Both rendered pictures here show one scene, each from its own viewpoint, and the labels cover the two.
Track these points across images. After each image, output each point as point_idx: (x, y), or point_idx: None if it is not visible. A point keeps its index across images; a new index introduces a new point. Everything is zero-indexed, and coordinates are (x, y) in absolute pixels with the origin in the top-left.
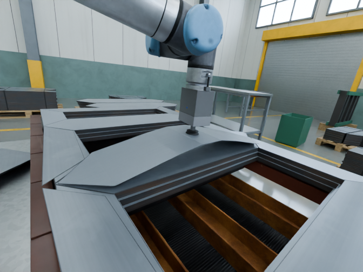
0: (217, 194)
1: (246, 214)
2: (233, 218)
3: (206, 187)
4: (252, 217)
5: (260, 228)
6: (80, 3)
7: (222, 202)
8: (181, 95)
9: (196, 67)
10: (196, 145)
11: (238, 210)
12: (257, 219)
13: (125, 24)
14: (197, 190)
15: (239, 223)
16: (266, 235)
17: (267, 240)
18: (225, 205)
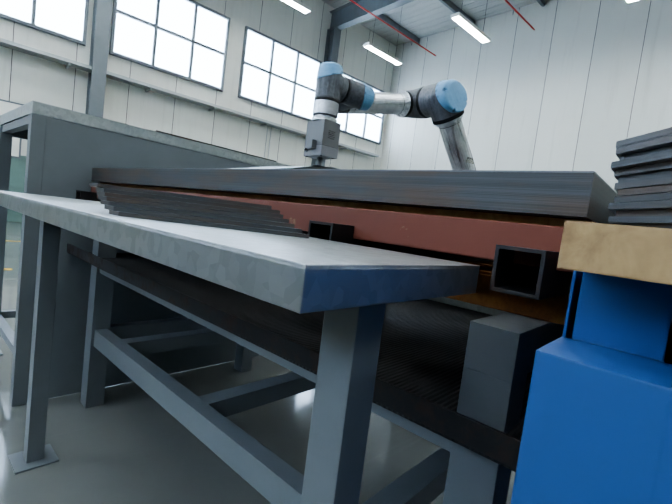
0: (235, 302)
1: (200, 289)
2: (227, 289)
3: (257, 309)
4: (193, 287)
5: (193, 283)
6: (377, 113)
7: (233, 297)
8: (339, 132)
9: (331, 99)
10: None
11: (211, 291)
12: (187, 286)
13: (362, 113)
14: (276, 307)
15: (222, 287)
16: (191, 281)
17: (196, 280)
18: (230, 295)
